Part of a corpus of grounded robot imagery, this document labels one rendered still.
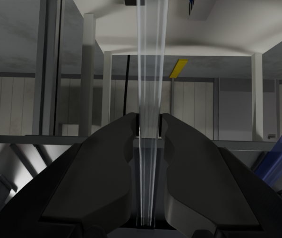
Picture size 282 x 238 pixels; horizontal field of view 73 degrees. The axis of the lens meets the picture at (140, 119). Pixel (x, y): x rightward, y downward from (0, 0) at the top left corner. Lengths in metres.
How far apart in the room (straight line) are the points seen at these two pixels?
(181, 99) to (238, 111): 0.99
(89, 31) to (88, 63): 0.10
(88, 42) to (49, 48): 0.17
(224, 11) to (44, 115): 0.55
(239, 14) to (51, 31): 0.51
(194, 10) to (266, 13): 0.24
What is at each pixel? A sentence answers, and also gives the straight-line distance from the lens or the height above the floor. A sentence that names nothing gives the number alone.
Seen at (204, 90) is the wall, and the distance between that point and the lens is 3.58.
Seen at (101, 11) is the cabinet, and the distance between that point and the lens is 0.65.
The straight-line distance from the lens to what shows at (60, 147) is 0.19.
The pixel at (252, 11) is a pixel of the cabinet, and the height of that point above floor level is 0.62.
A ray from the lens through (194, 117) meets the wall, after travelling 3.46.
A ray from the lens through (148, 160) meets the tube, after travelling 0.16.
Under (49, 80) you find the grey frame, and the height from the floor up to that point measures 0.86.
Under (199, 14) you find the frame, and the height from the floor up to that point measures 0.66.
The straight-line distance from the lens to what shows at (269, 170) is 0.20.
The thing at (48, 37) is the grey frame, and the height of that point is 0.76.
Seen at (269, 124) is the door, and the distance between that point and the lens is 3.95.
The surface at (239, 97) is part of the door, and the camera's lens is 3.74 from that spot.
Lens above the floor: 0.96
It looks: 4 degrees down
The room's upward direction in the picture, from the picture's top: 178 degrees counter-clockwise
